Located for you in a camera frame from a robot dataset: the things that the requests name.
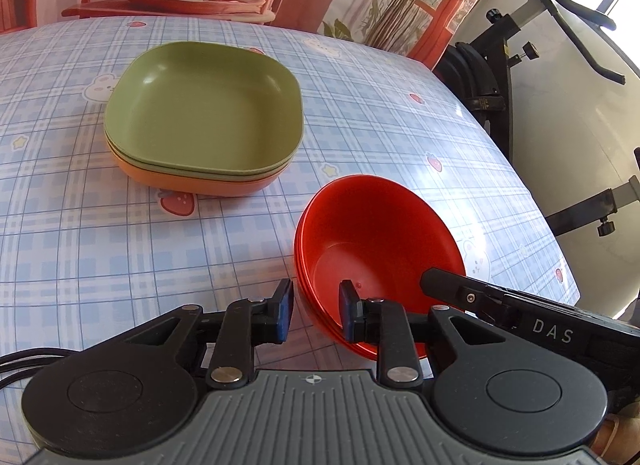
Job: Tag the plaid cartoon tablecloth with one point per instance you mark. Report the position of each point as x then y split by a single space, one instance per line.
75 225

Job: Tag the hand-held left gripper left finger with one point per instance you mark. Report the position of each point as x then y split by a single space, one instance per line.
285 311

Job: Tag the red bowl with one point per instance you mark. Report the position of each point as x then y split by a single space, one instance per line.
330 331
380 235

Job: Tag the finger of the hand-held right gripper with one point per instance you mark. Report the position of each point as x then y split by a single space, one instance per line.
460 292

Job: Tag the light green square plate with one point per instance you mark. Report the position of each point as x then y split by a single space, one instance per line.
225 175

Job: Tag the black exercise bike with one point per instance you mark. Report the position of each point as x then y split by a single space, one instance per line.
480 80

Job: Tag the person's right hand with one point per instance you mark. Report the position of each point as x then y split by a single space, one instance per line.
617 437

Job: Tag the olive green square plate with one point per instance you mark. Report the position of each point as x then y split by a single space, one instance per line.
200 105

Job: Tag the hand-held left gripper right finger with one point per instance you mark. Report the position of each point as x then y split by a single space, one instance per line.
347 314

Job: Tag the orange square plate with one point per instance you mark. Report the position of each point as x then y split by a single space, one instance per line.
200 187

